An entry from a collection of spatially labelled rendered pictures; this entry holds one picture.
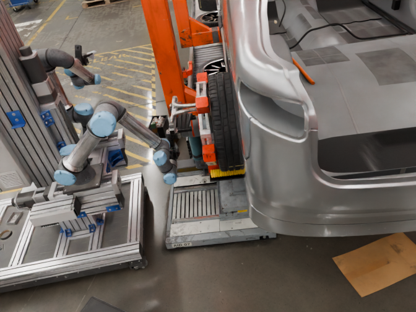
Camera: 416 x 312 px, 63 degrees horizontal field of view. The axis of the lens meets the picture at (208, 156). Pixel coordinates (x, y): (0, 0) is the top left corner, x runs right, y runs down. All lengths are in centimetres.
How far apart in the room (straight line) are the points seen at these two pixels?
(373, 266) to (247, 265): 83
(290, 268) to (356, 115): 111
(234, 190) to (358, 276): 102
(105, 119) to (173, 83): 109
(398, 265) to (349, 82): 124
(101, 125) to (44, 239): 140
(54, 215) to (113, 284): 73
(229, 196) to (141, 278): 88
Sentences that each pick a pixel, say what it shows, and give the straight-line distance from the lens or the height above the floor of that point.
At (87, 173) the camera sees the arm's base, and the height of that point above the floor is 87.
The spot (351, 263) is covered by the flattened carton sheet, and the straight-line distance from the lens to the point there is 257.
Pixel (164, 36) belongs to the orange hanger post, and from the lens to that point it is 255.
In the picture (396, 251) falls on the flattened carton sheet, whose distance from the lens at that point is 270.
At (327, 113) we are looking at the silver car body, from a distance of 215.
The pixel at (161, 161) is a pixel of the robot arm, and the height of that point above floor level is 98.
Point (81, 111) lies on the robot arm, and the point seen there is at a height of 104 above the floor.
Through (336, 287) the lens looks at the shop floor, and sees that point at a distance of 246.
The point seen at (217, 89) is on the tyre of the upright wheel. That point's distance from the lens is 206.
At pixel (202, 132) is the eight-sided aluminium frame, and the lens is 202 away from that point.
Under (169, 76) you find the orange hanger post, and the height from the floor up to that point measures 102.
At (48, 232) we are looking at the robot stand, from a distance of 294.
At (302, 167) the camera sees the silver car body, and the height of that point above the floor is 128.
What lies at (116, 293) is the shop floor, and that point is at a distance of 261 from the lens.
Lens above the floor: 210
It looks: 38 degrees down
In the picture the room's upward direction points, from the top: 10 degrees counter-clockwise
